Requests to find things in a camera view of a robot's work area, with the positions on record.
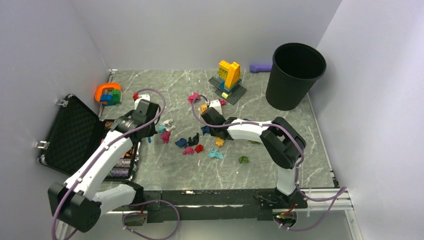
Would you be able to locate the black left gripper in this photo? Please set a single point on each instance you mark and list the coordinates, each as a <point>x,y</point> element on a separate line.
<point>152,131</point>

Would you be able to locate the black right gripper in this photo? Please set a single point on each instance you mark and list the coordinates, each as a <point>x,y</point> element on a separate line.
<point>212,132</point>

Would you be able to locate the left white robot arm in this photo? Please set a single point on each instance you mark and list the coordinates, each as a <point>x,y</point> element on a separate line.
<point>77,202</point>

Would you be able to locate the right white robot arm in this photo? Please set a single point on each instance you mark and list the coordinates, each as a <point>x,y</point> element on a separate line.
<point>282,142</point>

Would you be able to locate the crumpled navy paper scrap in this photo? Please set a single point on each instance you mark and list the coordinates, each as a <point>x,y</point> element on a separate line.
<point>205,130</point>

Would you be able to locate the cyan paper scrap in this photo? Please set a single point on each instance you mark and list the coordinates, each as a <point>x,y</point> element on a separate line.
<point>161,129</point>

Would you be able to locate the white paper scrap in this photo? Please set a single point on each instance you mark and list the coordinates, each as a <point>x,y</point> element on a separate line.
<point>169,125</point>

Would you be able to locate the large magenta paper scrap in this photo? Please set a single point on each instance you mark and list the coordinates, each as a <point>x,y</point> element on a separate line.
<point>193,98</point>

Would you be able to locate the dark grey brick baseplate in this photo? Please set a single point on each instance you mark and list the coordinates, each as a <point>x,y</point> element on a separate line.
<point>231,95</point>

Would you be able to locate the magenta scrap near left gripper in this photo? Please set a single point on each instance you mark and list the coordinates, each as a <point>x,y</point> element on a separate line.
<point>165,136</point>

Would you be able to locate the black paper scrap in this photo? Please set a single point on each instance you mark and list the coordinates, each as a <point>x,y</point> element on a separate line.
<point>193,141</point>

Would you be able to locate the red paper scrap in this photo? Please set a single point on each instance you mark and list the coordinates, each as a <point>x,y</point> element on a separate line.
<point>199,148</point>

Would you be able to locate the navy scrap by brush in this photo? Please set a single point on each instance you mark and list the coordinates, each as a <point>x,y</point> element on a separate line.
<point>182,143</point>

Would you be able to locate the pink paper scrap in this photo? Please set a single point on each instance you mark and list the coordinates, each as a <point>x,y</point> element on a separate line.
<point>188,151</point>

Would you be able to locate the orange blue green toy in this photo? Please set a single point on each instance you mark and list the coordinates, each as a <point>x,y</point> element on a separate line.
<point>108,94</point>

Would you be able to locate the yellow toy brick building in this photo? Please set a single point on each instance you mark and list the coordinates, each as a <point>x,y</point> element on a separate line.
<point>229,72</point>

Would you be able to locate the small green paper ball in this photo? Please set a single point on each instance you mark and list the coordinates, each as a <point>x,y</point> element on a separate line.
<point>243,159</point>

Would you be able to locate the purple cylinder object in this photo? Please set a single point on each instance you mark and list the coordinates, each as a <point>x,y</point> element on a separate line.
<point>258,68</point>

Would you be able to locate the black poker chip case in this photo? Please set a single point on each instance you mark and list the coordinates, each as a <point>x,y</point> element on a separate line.
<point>75,135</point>

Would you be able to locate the black plastic trash bin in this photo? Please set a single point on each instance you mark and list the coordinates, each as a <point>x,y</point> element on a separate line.
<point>295,69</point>

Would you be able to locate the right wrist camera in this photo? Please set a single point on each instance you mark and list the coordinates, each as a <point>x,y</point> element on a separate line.
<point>215,106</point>

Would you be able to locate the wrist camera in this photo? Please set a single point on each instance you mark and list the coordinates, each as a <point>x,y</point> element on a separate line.
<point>215,106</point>
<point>137,97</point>

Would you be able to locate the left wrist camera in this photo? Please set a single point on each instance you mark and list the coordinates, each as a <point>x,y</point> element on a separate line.
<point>137,97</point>

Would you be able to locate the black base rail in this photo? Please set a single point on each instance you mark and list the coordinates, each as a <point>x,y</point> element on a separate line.
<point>225,204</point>

